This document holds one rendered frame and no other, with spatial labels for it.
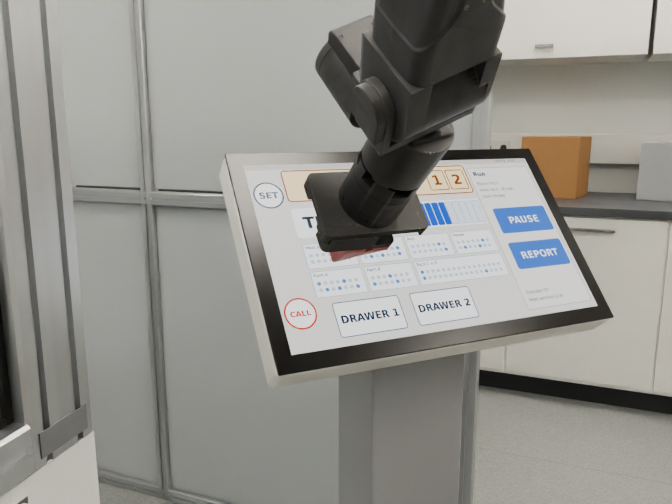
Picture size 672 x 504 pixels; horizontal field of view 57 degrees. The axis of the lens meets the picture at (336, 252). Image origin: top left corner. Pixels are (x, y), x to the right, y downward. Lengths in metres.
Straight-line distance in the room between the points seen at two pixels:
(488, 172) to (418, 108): 0.62
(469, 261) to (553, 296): 0.13
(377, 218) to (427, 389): 0.47
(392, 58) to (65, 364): 0.40
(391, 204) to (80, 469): 0.38
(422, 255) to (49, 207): 0.48
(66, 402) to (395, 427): 0.50
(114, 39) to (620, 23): 2.17
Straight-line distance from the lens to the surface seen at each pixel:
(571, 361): 3.00
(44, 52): 0.59
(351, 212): 0.53
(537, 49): 3.20
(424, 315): 0.81
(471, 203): 0.95
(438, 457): 1.02
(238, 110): 1.80
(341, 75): 0.50
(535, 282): 0.93
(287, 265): 0.77
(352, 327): 0.76
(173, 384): 2.12
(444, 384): 0.97
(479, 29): 0.37
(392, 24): 0.37
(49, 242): 0.58
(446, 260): 0.86
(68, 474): 0.65
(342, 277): 0.78
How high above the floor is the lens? 1.23
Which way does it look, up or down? 11 degrees down
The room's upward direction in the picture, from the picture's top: straight up
